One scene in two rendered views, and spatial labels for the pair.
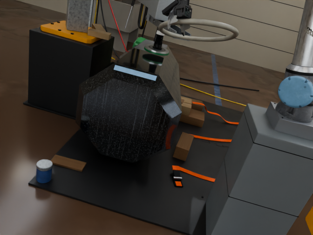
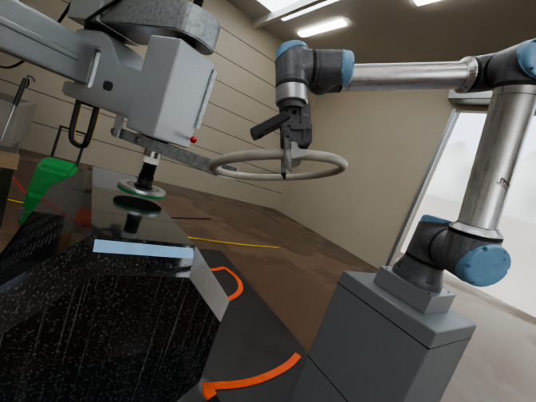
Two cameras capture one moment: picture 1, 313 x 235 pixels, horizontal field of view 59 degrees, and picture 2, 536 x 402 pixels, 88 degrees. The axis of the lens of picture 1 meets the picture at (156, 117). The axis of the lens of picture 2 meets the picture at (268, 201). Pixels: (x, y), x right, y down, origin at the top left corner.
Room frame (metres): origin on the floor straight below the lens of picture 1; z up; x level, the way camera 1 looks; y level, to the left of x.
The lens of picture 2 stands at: (1.01, 0.52, 1.17)
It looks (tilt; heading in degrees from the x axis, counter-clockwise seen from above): 7 degrees down; 321
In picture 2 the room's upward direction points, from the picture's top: 20 degrees clockwise
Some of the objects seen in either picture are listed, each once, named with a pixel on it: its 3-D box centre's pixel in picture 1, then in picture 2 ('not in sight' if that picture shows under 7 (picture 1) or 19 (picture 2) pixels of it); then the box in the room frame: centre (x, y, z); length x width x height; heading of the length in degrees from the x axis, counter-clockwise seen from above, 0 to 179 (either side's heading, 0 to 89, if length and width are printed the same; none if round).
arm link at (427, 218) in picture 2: not in sight; (435, 238); (1.42, -0.70, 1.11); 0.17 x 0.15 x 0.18; 147
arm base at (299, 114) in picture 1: (296, 105); (420, 269); (1.43, -0.71, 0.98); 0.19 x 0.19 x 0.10
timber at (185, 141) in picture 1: (183, 146); not in sight; (2.24, -0.32, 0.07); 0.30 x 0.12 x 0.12; 170
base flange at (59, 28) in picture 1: (76, 31); not in sight; (2.66, 0.96, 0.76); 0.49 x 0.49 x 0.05; 86
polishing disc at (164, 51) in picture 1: (156, 49); (143, 187); (2.39, 0.15, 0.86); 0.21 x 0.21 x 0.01
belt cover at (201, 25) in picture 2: not in sight; (141, 27); (2.71, 0.28, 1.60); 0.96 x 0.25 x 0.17; 23
